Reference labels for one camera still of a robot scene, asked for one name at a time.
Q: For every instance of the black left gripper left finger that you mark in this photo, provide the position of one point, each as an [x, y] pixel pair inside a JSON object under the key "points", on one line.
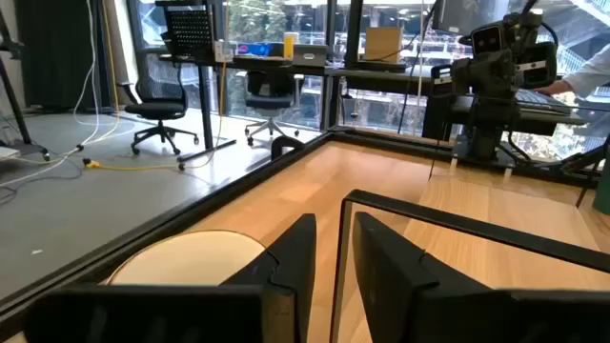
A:
{"points": [[290, 267]]}

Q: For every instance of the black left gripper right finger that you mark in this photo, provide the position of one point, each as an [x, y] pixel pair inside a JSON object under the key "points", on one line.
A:
{"points": [[386, 267]]}

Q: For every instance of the white ceramic mug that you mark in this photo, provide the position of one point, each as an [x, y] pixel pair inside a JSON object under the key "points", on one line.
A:
{"points": [[190, 259]]}

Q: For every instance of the dark green ribbed cup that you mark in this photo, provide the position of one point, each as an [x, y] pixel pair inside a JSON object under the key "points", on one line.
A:
{"points": [[603, 190]]}

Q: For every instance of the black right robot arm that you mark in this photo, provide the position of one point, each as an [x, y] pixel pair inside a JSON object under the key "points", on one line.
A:
{"points": [[486, 124]]}

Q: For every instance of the black keyboard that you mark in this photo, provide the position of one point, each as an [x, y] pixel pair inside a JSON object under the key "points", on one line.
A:
{"points": [[538, 100]]}

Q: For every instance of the dark side desk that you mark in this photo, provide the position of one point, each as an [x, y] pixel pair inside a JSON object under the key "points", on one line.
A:
{"points": [[438, 119]]}

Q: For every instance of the black monitor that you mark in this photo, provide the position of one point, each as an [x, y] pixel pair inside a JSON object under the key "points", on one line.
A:
{"points": [[457, 16]]}

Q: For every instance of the person's hand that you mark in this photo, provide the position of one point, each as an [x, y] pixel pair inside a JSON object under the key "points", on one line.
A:
{"points": [[555, 88]]}

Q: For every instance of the cardboard box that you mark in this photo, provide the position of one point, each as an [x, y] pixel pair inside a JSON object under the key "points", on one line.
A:
{"points": [[383, 44]]}

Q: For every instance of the person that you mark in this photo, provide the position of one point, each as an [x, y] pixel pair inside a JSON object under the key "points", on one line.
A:
{"points": [[593, 74]]}

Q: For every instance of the long black desk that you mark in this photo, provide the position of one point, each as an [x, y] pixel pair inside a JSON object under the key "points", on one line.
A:
{"points": [[333, 72]]}

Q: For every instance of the black office chair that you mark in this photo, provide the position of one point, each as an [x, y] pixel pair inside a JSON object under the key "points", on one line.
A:
{"points": [[269, 100], [157, 108]]}

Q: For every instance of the grey box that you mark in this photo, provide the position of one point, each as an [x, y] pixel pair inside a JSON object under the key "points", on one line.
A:
{"points": [[310, 54]]}

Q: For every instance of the yellow cup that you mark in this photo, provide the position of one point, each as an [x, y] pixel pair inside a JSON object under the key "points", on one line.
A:
{"points": [[289, 47]]}

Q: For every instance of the blue box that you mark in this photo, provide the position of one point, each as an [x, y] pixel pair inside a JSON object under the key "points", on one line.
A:
{"points": [[255, 49]]}

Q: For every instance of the white socket box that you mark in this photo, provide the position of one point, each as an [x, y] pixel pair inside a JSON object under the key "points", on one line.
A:
{"points": [[223, 51]]}

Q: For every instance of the black perforated panel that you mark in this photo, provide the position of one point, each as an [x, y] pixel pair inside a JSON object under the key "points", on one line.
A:
{"points": [[188, 31]]}

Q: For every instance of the black tripod stand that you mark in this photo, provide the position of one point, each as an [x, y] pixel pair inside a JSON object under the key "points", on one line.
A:
{"points": [[16, 114]]}

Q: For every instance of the dark curtain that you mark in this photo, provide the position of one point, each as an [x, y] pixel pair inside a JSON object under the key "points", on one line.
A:
{"points": [[57, 52]]}

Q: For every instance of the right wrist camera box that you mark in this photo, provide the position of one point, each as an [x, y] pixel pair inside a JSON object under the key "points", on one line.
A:
{"points": [[487, 39]]}

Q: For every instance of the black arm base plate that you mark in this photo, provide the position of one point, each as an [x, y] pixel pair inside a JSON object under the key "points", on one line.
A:
{"points": [[457, 152]]}

